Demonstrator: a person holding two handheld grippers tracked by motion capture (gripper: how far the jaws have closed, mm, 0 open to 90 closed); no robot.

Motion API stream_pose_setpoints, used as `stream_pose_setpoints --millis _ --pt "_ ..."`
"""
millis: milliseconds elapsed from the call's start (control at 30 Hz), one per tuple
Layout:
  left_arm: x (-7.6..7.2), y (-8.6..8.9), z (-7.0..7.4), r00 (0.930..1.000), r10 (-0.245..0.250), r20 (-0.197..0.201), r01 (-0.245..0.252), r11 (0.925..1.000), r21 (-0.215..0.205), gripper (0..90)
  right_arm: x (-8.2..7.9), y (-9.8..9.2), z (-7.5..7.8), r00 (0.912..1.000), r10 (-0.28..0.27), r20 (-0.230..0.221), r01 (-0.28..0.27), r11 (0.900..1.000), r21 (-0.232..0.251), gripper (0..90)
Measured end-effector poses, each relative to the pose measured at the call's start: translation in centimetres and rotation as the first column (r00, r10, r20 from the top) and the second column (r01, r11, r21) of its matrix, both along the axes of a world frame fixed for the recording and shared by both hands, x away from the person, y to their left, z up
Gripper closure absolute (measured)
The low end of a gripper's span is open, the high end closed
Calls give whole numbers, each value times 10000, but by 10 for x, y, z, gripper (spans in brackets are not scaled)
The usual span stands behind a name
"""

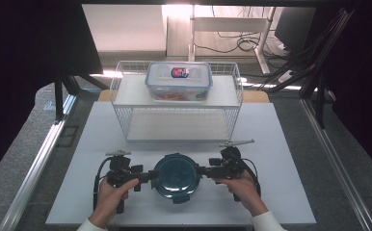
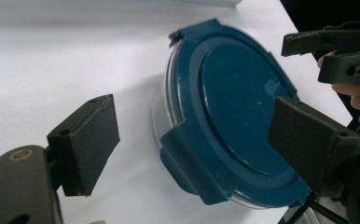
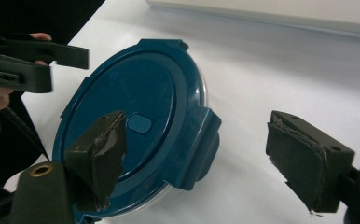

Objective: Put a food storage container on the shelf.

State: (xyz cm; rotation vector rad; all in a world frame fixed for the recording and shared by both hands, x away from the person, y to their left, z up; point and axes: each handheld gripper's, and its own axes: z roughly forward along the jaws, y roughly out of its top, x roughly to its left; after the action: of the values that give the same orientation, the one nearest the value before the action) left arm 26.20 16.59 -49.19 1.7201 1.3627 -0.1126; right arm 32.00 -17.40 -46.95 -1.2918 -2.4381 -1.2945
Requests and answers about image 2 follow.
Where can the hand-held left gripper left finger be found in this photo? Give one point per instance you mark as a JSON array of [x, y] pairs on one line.
[[88, 146]]

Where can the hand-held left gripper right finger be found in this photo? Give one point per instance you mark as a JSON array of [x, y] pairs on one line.
[[311, 140]]

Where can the round container with blue lid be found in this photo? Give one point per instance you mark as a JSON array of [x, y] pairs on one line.
[[234, 118]]

